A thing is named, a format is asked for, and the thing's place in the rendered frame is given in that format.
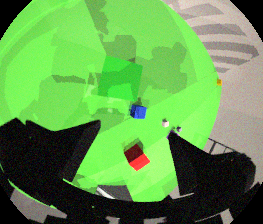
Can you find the red block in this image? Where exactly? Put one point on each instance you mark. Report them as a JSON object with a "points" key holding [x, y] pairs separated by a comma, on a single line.
{"points": [[136, 158]]}

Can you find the small blue cube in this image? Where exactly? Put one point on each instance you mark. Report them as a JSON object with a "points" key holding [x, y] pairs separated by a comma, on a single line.
{"points": [[138, 112]]}

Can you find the green block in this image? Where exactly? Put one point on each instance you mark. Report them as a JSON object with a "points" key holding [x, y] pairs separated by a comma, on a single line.
{"points": [[120, 78]]}

